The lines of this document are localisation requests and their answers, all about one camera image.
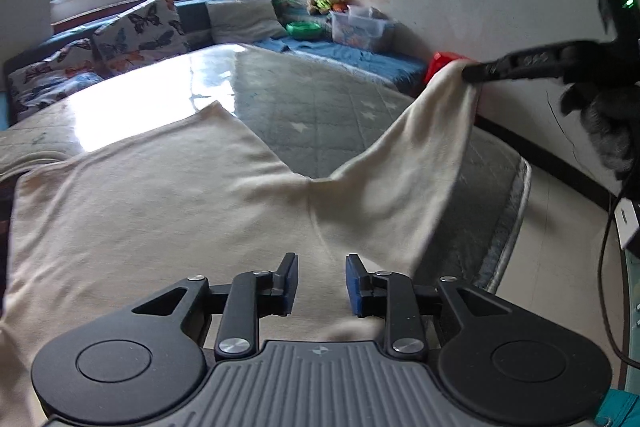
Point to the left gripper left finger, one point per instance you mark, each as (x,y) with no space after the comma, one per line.
(250,297)

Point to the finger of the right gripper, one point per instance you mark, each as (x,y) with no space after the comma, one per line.
(555,60)

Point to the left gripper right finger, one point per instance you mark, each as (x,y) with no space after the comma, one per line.
(389,296)

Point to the cream sweater garment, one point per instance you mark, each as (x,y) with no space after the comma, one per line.
(205,195)

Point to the gloved right hand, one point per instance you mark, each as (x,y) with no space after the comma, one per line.
(613,130)

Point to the red plastic stool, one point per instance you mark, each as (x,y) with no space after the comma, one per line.
(439,61)

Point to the grey quilted star table cover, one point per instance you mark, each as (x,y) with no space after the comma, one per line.
(314,115)

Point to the clear plastic storage box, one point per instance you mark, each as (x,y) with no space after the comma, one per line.
(370,34)

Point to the colourful plush toys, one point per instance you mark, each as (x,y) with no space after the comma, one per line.
(323,7)

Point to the blue sofa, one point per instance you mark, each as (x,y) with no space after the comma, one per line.
(403,72)

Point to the green bowl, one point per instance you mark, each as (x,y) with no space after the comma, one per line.
(303,30)

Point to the grey cushion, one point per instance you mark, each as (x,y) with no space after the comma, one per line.
(243,21)

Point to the butterfly pillow upright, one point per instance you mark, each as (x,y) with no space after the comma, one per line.
(148,33)

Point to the butterfly pillow lying flat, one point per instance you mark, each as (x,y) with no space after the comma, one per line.
(37,86)

